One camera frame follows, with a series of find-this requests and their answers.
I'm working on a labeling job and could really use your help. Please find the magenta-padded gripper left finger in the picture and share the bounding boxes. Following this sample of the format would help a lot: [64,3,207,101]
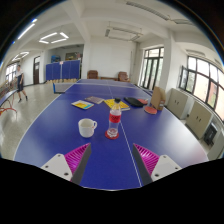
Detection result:
[40,142,93,186]

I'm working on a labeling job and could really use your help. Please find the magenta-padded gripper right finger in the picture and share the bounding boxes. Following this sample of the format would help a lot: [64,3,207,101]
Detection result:
[132,143,183,186]

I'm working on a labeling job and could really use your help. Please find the clear bottle with red label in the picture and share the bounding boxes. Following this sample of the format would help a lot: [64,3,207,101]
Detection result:
[107,97,123,139]

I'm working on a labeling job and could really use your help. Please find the white mug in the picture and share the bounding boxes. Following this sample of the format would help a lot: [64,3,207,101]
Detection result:
[77,118,98,139]

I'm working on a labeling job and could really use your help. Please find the red table tennis paddle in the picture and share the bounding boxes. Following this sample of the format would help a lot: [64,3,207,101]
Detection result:
[143,105,158,116]
[137,97,150,106]

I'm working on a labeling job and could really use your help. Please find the small yellow and blue book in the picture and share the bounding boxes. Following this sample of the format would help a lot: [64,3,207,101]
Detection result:
[70,99,95,111]

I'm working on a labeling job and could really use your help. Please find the black paddle case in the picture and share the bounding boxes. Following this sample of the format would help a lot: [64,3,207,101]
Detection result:
[123,96,145,108]

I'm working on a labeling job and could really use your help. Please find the grey booklet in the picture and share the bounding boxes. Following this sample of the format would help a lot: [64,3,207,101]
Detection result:
[84,95,105,105]

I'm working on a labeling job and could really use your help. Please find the brown cardboard box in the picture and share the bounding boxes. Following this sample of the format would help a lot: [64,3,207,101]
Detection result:
[150,85,167,112]

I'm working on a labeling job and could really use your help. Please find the beige cabinet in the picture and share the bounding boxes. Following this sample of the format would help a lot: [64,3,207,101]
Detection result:
[166,88,190,120]
[185,100,214,140]

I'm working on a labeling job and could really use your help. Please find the table tennis net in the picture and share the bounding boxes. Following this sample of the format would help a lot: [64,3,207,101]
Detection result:
[52,81,81,95]

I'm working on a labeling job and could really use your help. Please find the brown armchair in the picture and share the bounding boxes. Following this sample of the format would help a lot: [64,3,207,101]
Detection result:
[117,71,130,83]
[87,69,99,80]

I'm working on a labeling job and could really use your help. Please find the blue folded table panels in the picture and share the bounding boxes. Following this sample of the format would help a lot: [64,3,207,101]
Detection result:
[45,59,82,82]

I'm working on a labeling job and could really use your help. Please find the black-framed glass door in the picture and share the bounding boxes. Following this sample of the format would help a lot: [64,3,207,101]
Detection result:
[139,46,165,90]

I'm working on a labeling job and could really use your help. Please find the blue table with red legs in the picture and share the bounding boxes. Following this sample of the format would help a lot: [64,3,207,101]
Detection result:
[0,88,19,118]

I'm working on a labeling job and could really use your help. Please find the large black-framed window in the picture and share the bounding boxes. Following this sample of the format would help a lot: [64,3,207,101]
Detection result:
[179,55,224,121]

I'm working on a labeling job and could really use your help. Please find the person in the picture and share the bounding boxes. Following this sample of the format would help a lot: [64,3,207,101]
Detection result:
[14,64,29,103]

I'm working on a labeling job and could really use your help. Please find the ceiling lights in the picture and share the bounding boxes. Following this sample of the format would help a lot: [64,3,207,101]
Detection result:
[11,18,70,63]

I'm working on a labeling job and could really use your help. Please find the white ceiling air conditioner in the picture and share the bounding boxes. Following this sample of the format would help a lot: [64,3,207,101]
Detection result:
[104,25,144,42]

